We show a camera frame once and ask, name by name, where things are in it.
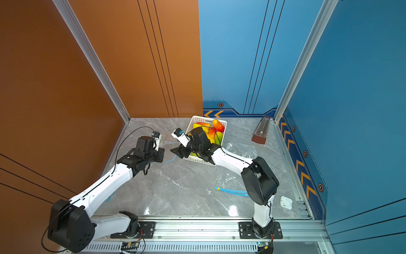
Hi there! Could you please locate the aluminium corner post left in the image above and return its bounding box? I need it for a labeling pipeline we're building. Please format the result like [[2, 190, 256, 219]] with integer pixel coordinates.
[[53, 0, 131, 123]]

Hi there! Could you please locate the green mango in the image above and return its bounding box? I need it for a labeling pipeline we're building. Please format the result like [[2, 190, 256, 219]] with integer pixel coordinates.
[[214, 131, 223, 145]]

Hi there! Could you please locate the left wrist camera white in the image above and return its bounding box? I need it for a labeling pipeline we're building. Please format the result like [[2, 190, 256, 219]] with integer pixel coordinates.
[[151, 131, 162, 151]]

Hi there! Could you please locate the aluminium corner post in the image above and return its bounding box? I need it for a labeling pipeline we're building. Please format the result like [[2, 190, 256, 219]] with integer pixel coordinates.
[[53, 0, 131, 123], [273, 0, 338, 123]]

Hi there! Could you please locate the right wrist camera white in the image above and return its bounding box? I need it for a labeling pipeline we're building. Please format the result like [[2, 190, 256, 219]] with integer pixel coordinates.
[[171, 128, 191, 147]]

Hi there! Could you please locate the white perforated plastic basket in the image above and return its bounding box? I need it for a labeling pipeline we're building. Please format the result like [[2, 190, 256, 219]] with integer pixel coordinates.
[[182, 115, 228, 164]]

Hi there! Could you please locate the white small power adapter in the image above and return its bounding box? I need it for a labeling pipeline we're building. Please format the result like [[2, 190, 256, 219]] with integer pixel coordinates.
[[280, 196, 294, 210]]

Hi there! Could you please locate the red wedge metronome box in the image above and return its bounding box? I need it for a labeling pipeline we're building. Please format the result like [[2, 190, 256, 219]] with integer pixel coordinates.
[[251, 116, 271, 145]]

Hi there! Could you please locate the aluminium corner post right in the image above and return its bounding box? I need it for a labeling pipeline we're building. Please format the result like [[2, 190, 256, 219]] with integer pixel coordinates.
[[273, 0, 338, 123]]

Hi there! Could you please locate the clear zip-top bag blue zipper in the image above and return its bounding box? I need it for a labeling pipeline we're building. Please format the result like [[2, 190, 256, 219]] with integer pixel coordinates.
[[161, 142, 179, 164]]

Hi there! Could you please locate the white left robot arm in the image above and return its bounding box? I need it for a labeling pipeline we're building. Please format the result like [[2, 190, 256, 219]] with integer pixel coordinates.
[[44, 131, 165, 253]]

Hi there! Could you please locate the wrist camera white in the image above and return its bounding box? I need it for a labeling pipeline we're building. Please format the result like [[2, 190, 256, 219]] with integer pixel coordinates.
[[151, 131, 162, 151], [171, 128, 191, 147]]

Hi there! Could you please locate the yellow mango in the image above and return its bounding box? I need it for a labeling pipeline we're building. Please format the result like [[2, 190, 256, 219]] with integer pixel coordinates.
[[193, 122, 211, 134]]

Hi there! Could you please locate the aluminium front rail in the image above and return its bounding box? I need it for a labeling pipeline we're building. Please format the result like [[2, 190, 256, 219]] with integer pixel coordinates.
[[82, 217, 335, 254]]

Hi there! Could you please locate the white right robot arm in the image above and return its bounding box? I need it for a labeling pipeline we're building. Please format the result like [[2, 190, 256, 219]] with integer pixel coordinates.
[[171, 127, 280, 239]]

